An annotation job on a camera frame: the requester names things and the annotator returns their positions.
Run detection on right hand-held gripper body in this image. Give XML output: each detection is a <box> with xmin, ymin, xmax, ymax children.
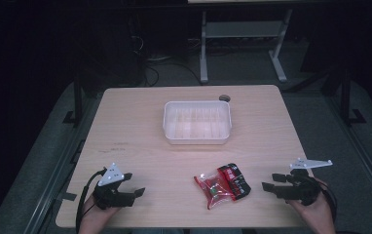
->
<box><xmin>275</xmin><ymin>157</ymin><xmax>334</xmax><ymax>207</ymax></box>

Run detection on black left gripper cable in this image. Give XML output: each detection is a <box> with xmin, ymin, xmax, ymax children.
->
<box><xmin>75</xmin><ymin>167</ymin><xmax>108</xmax><ymax>234</ymax></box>

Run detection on dark red black packet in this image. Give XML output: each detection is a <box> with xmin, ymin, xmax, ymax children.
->
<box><xmin>216</xmin><ymin>162</ymin><xmax>252</xmax><ymax>202</ymax></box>

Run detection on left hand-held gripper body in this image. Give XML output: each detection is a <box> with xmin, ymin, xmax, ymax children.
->
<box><xmin>92</xmin><ymin>162</ymin><xmax>136</xmax><ymax>211</ymax></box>

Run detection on clear plastic container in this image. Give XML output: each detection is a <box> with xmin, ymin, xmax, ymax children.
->
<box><xmin>162</xmin><ymin>99</ymin><xmax>233</xmax><ymax>146</ymax></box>

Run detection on person's left hand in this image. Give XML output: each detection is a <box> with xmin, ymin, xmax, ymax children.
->
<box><xmin>78</xmin><ymin>196</ymin><xmax>121</xmax><ymax>229</ymax></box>

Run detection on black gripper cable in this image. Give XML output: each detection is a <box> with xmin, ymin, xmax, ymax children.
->
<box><xmin>75</xmin><ymin>167</ymin><xmax>108</xmax><ymax>234</ymax></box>
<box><xmin>316</xmin><ymin>179</ymin><xmax>339</xmax><ymax>225</ymax></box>

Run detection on black metal stand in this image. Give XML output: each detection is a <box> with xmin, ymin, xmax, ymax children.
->
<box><xmin>62</xmin><ymin>75</ymin><xmax>85</xmax><ymax>128</ymax></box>
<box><xmin>339</xmin><ymin>68</ymin><xmax>367</xmax><ymax>127</ymax></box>

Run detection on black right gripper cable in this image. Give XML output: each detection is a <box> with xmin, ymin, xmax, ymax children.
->
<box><xmin>316</xmin><ymin>179</ymin><xmax>339</xmax><ymax>225</ymax></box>

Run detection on person's right hand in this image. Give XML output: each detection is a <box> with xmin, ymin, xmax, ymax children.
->
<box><xmin>286</xmin><ymin>177</ymin><xmax>337</xmax><ymax>229</ymax></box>

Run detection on clear red snack packet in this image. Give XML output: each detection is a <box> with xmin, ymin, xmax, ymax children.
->
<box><xmin>193</xmin><ymin>172</ymin><xmax>236</xmax><ymax>211</ymax></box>

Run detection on metal floor rail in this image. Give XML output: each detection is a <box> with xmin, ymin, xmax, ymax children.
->
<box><xmin>21</xmin><ymin>97</ymin><xmax>105</xmax><ymax>234</ymax></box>
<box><xmin>322</xmin><ymin>96</ymin><xmax>372</xmax><ymax>214</ymax></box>

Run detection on floor cables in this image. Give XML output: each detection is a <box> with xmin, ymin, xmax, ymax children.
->
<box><xmin>140</xmin><ymin>55</ymin><xmax>205</xmax><ymax>88</ymax></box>

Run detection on grey metal desk frame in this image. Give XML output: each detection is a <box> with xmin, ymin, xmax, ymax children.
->
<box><xmin>187</xmin><ymin>0</ymin><xmax>305</xmax><ymax>84</ymax></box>

